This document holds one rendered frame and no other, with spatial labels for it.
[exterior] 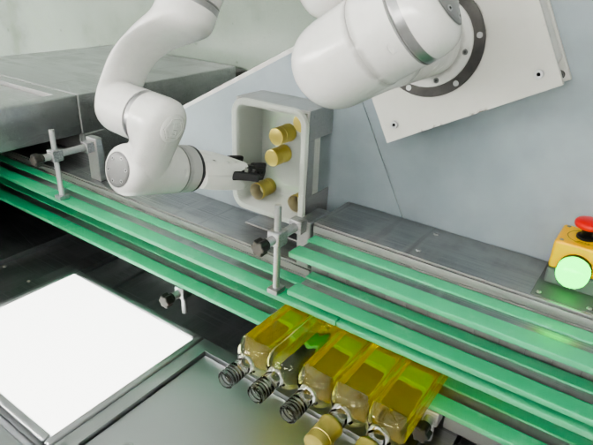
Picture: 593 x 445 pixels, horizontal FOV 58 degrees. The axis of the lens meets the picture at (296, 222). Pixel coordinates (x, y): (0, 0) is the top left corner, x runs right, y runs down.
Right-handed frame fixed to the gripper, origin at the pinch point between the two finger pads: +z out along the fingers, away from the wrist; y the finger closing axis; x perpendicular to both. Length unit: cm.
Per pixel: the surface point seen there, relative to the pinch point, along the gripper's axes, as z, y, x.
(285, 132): 6.7, 2.5, 7.3
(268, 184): 11.1, -2.0, -4.1
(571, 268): 3, 55, 0
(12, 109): -3, -71, -4
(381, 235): 5.7, 26.6, -5.0
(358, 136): 11.6, 15.2, 9.7
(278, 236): -6.3, 13.9, -7.9
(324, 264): -5.2, 22.7, -9.9
